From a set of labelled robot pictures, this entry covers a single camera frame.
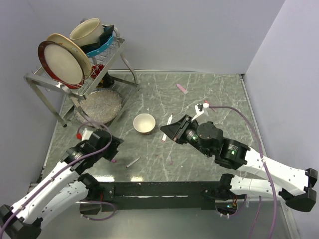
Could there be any red object in rack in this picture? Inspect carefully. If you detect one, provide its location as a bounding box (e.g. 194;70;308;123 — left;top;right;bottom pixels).
90;64;105;79

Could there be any red rimmed white plate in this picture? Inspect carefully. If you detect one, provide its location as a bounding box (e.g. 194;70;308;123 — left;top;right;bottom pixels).
37;41;84;89

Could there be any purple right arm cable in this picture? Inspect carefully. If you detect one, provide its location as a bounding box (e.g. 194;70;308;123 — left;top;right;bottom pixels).
209;104;277;239

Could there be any black base frame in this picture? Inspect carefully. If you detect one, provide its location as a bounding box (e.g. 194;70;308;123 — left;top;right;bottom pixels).
85;181;244;210

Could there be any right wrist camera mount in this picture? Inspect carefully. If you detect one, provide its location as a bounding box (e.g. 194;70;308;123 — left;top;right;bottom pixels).
191;103;209;122

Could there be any white paper cup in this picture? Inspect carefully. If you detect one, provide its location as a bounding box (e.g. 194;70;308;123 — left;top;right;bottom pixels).
133;114;156;135

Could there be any glass textured plate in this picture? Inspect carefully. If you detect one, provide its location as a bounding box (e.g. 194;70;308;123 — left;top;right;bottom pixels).
79;88;123;124

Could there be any white pen red tip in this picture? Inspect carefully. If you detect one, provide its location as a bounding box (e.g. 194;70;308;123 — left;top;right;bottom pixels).
161;114;173;142

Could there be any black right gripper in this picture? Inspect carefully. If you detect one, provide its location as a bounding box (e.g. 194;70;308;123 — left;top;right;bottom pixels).
160;114;213;157

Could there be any steel dish rack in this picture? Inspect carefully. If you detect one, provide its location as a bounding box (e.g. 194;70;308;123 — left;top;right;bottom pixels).
24;27;140;127

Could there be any beige plate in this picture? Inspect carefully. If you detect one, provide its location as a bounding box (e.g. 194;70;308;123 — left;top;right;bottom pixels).
47;33;91;79

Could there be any cream ceramic bowl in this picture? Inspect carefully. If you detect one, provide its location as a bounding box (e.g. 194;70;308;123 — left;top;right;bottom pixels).
69;18;104;47

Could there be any blue rimmed dish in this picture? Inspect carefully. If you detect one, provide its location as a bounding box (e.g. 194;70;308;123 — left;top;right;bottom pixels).
80;25;114;57

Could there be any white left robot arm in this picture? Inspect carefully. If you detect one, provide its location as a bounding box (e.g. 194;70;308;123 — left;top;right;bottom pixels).
0;129;123;239

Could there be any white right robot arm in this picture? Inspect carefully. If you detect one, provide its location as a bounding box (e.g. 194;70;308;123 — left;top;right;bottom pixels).
160;115;318;212

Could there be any white pen red cap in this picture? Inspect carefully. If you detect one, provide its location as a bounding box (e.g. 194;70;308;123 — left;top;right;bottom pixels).
126;157;140;168

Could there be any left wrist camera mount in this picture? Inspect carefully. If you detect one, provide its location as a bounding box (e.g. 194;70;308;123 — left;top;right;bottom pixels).
76;127;95;141

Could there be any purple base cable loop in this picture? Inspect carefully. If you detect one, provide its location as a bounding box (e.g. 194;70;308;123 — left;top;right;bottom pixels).
81;201;118;222

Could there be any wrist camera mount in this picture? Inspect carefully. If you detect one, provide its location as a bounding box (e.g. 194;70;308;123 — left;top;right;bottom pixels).
191;103;209;122
76;127;95;141

